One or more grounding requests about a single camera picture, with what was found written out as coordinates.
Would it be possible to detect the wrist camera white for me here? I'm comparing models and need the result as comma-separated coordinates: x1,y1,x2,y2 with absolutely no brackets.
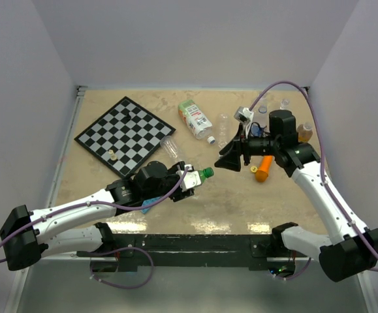
179,164,202,192
234,106,254,127

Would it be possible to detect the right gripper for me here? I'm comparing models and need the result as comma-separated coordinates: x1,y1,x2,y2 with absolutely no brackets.
215,123,279,171

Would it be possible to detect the orange tea bottle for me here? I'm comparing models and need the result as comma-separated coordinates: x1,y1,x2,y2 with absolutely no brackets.
297,122,313,143

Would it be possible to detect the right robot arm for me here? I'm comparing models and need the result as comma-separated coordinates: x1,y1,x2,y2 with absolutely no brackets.
215,107,378,282

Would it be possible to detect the blue studded baseplate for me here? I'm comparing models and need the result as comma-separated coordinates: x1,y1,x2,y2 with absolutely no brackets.
139,160,172,215

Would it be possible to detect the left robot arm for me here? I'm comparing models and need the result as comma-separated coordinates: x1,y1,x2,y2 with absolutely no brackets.
0,161,202,271

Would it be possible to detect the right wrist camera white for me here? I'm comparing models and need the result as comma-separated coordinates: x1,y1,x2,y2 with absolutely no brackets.
234,106,254,127

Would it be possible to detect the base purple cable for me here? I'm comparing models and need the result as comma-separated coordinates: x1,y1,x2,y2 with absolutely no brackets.
89,246,154,289

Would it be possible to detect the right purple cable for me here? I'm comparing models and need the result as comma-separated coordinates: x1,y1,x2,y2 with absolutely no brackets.
249,80,378,276

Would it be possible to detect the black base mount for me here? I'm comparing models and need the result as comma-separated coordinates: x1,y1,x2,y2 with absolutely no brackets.
76,233,304,273

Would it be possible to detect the orange plastic carrot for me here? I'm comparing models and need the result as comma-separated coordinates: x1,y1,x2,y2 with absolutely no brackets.
255,155,273,183

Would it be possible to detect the cream chess piece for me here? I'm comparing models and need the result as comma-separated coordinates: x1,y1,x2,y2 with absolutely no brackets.
108,149,118,161

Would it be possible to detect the blue label water bottle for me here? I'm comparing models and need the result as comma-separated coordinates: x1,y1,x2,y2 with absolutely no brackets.
250,104,268,137

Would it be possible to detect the green plastic bottle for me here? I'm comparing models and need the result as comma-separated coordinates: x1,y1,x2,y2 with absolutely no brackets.
197,167,214,184

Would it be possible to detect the black white chessboard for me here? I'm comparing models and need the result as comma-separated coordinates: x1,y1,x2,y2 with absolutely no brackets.
74,97,176,179

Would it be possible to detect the aluminium frame rail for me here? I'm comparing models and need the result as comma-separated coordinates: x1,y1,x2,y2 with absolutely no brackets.
50,85,88,183

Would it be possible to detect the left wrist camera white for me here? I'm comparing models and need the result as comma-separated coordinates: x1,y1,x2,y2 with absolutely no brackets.
179,164,202,192

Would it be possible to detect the juice bottle with white label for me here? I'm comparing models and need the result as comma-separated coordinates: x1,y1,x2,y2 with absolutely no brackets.
178,100,215,144

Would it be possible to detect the clear bottle back row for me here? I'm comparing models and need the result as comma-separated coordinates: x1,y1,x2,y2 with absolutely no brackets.
255,95,270,112

